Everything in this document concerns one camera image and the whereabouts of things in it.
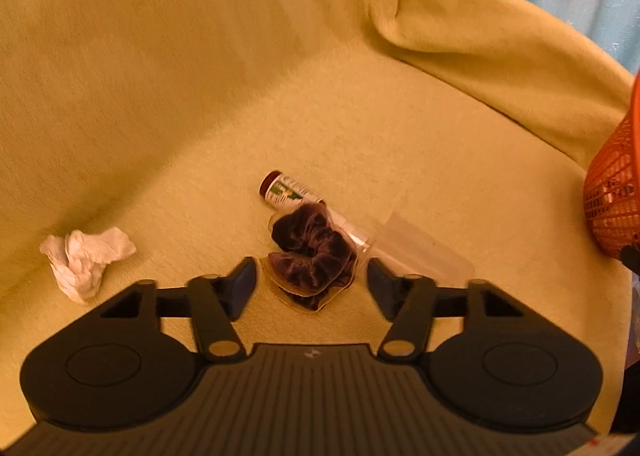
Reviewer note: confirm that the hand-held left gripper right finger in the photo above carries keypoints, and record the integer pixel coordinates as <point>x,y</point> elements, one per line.
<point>377,286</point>

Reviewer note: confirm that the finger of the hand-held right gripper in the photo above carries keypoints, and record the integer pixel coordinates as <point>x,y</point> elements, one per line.
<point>632,257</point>

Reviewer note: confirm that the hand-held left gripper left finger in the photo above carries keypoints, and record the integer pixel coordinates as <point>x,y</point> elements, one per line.
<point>245,281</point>

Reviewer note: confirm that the dark purple velvet scrunchie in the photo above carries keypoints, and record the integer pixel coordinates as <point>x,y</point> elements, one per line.
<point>310,256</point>

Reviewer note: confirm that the orange plastic mesh basket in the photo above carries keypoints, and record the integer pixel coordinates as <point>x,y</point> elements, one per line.
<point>607,176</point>

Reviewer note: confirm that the clear plastic lid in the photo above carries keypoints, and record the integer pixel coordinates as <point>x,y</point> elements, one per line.
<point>415,248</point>

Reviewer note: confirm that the clear plastic tube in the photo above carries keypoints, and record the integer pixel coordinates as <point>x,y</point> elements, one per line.
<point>352,231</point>

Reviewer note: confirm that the small brown-capped vial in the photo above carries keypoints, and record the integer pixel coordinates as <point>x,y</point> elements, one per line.
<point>287,188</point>

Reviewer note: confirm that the crumpled white tissue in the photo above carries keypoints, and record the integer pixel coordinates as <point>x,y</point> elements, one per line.
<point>82,256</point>

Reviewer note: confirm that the yellow-green blanket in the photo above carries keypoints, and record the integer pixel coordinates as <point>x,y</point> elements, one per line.
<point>200,86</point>

